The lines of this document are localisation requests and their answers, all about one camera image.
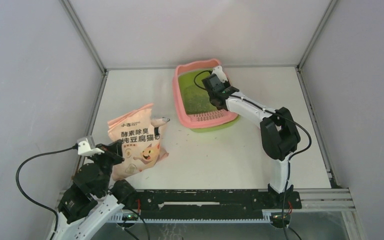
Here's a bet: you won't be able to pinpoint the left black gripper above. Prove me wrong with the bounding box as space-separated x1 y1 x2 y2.
87 138 125 194

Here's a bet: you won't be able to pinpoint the cat litter bag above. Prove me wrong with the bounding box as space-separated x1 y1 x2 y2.
107 103 170 181

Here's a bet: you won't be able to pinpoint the pink green litter box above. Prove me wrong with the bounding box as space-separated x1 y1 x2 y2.
172 58 240 133

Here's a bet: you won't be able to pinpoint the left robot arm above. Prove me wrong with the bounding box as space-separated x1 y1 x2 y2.
48 136 137 240

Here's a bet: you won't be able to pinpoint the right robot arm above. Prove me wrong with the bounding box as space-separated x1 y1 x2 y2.
202 73 301 208

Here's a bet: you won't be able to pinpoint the green litter granules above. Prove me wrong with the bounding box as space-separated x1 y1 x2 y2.
182 88 217 115

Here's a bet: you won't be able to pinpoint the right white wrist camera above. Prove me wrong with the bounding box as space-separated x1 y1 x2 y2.
212 65 229 83

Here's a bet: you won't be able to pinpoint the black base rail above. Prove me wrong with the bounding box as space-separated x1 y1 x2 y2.
124 189 303 221

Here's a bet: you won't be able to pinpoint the right black cable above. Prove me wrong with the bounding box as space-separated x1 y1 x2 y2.
193 69 313 240

